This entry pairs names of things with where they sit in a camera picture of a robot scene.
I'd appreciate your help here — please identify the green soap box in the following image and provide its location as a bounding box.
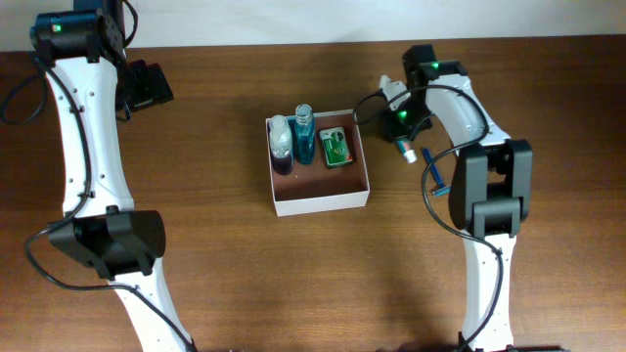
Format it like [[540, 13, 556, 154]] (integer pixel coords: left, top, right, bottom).
[[319, 126, 355, 169]]

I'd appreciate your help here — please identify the blue disposable razor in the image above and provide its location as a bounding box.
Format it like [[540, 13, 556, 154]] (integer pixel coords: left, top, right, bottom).
[[421, 148, 450, 198]]

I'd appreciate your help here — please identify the teal mouthwash bottle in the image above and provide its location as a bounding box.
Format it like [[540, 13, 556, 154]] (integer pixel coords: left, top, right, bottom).
[[294, 104, 315, 164]]

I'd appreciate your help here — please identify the green white toothpaste tube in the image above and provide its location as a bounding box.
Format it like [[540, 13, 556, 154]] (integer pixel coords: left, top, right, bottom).
[[393, 138, 418, 164]]

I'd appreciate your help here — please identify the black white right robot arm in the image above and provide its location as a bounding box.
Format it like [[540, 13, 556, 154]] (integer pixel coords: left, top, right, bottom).
[[380, 44, 533, 351]]

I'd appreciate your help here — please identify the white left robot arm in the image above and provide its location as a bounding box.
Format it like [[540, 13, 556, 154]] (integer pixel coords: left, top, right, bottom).
[[30, 1, 196, 351]]

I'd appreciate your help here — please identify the purple foam pump bottle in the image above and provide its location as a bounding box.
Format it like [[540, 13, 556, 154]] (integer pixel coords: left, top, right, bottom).
[[269, 115, 293, 175]]

